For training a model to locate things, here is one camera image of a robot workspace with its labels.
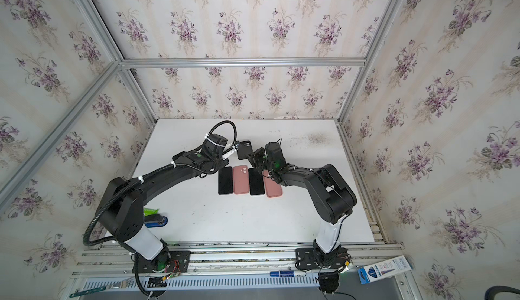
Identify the black phone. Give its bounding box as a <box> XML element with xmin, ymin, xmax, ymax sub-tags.
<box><xmin>237</xmin><ymin>140</ymin><xmax>253</xmax><ymax>161</ymax></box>
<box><xmin>217</xmin><ymin>167</ymin><xmax>234</xmax><ymax>195</ymax></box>

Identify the pink phone case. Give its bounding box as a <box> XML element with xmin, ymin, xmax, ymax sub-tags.
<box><xmin>262</xmin><ymin>170</ymin><xmax>283</xmax><ymax>198</ymax></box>
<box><xmin>232</xmin><ymin>165</ymin><xmax>250</xmax><ymax>195</ymax></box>

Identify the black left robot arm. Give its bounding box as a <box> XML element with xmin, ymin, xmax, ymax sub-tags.
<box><xmin>83</xmin><ymin>133</ymin><xmax>236</xmax><ymax>262</ymax></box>

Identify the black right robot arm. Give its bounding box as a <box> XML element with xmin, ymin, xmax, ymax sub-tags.
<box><xmin>246</xmin><ymin>142</ymin><xmax>358</xmax><ymax>255</ymax></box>

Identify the blue stapler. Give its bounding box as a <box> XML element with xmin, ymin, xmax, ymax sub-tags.
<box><xmin>144</xmin><ymin>213</ymin><xmax>169</xmax><ymax>228</ymax></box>

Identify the green card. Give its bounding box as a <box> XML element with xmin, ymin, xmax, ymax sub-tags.
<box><xmin>143</xmin><ymin>208</ymin><xmax>158</xmax><ymax>216</ymax></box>

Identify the blue marker pen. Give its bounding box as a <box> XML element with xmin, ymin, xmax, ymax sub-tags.
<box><xmin>269</xmin><ymin>270</ymin><xmax>306</xmax><ymax>278</ymax></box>

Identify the blue white box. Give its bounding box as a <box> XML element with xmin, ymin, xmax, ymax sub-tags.
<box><xmin>357</xmin><ymin>255</ymin><xmax>412</xmax><ymax>285</ymax></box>

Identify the green ruler strip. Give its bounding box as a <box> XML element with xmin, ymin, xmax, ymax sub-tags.
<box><xmin>69</xmin><ymin>281</ymin><xmax>129</xmax><ymax>299</ymax></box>

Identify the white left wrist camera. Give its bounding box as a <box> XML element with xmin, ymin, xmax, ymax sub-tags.
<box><xmin>222</xmin><ymin>141</ymin><xmax>241</xmax><ymax>160</ymax></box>

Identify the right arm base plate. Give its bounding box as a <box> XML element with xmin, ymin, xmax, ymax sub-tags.
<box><xmin>295</xmin><ymin>247</ymin><xmax>352</xmax><ymax>272</ymax></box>

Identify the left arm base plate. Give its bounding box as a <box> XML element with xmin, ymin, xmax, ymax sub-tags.
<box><xmin>132</xmin><ymin>251</ymin><xmax>191</xmax><ymax>274</ymax></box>

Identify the black corrugated cable conduit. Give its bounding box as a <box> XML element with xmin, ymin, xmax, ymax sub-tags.
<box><xmin>83</xmin><ymin>120</ymin><xmax>238</xmax><ymax>247</ymax></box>

